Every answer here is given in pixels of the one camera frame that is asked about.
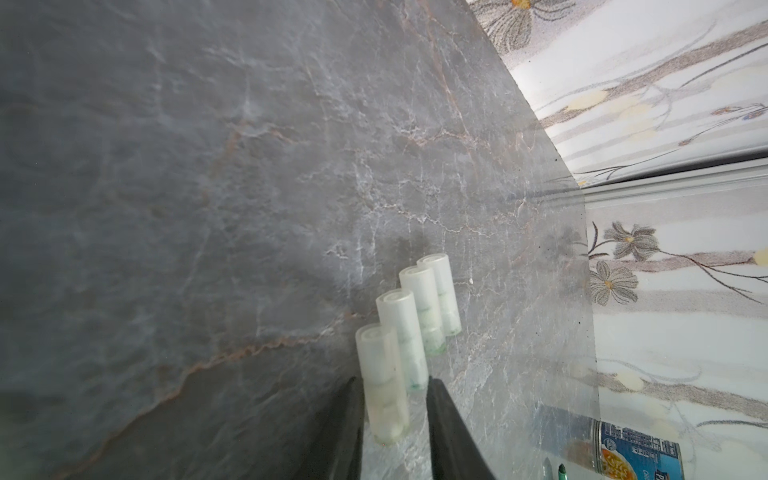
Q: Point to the blue soup can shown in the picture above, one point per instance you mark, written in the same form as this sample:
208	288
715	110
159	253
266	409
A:
625	454

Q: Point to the clear pen cap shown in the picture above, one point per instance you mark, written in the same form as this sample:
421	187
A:
439	264
384	390
420	281
397	308

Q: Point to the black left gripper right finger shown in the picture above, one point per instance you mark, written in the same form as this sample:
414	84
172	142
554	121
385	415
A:
453	452

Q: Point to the yellow marker pen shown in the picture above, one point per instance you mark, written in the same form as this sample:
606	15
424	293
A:
547	471

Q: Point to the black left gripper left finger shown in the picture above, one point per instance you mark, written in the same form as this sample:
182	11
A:
337	451

